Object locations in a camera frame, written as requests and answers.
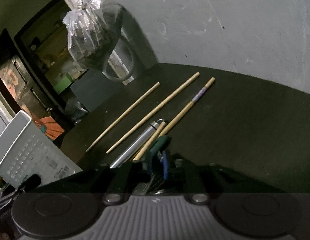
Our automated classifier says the green-handled utensil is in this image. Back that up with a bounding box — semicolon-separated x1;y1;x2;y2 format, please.
146;135;172;161

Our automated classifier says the plain wooden chopstick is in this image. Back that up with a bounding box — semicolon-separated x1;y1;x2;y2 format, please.
106;72;200;154
86;82;160;152

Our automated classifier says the grey looped hose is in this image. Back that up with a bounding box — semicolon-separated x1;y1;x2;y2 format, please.
102;33;136;83

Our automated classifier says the green box on shelf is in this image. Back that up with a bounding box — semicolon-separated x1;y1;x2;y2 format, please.
54;73;73;94

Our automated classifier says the white perforated utensil caddy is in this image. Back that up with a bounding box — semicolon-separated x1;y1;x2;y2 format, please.
0;111;82;188

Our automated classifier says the dark cabinet box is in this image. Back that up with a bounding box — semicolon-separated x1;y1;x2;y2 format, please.
71;69;124;112

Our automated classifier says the clear plastic bag of contents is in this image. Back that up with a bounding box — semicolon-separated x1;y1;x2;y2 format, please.
63;0;123;71

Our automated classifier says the steel peeler with grey handle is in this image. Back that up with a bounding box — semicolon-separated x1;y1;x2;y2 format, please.
110;118;164;168

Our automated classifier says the purple-banded wooden chopstick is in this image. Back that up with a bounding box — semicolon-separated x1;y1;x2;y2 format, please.
159;77;216;137

